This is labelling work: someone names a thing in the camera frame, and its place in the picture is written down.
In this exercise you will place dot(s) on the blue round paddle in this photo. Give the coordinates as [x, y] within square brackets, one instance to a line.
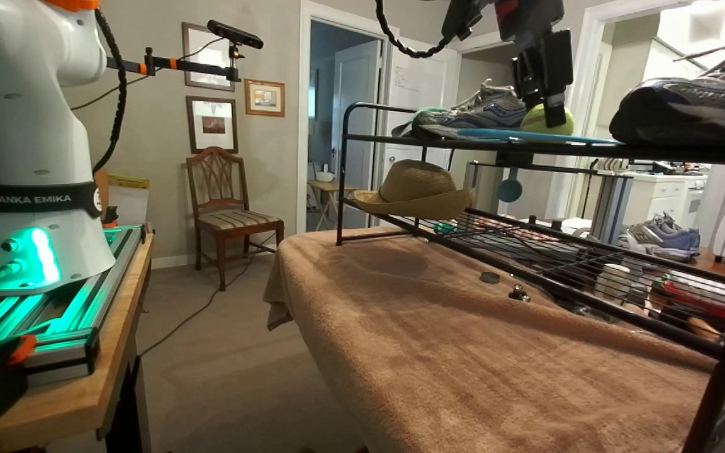
[509, 189]

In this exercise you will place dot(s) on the grey and blue running shoe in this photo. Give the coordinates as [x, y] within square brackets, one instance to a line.
[482, 110]

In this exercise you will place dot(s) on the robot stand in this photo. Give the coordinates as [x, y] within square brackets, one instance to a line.
[85, 377]

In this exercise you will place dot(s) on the wooden chair with striped seat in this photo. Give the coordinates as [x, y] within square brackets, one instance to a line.
[233, 217]

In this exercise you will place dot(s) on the small round dark cap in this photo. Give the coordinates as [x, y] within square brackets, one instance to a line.
[489, 277]

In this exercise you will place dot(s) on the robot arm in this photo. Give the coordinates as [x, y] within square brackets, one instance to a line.
[16, 157]

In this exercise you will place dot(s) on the small green object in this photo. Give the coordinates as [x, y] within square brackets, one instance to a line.
[443, 227]

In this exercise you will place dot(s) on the camera on mount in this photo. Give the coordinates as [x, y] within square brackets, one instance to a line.
[235, 34]

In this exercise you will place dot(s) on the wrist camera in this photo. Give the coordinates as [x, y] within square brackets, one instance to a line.
[461, 19]

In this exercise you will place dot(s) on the dark framed picture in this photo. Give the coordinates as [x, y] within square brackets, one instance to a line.
[213, 124]

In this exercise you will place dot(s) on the tan blanket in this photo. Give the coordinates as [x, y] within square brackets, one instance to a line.
[463, 365]

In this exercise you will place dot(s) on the large framed picture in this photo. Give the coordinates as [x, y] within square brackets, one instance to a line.
[208, 56]

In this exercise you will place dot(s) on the pair of blue grey shoes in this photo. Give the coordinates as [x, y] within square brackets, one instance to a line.
[664, 239]

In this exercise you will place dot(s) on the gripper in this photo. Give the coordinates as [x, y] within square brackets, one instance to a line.
[526, 16]

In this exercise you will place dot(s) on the straw hat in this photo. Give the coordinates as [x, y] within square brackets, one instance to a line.
[416, 185]

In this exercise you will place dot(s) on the white bowl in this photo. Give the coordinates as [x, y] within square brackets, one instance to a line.
[325, 177]

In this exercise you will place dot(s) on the small folding table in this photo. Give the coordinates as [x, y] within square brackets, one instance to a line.
[331, 189]

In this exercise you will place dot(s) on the small black metal piece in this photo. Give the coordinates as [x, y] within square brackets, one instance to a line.
[518, 294]

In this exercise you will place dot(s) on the dark blue running shoe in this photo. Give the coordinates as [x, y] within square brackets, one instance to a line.
[690, 113]

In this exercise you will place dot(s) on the small wooden framed picture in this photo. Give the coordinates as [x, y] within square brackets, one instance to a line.
[265, 97]

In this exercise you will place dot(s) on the white drawer cabinet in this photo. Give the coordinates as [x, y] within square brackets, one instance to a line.
[658, 195]

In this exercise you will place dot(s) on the blue flat strip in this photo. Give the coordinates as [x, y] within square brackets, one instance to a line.
[526, 136]

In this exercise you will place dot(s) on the white interior door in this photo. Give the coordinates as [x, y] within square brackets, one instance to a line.
[353, 126]

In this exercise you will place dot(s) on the yellow-green tennis ball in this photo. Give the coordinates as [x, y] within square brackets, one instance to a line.
[532, 121]

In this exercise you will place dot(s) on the black metal shoe rack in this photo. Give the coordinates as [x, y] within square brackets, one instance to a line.
[564, 151]

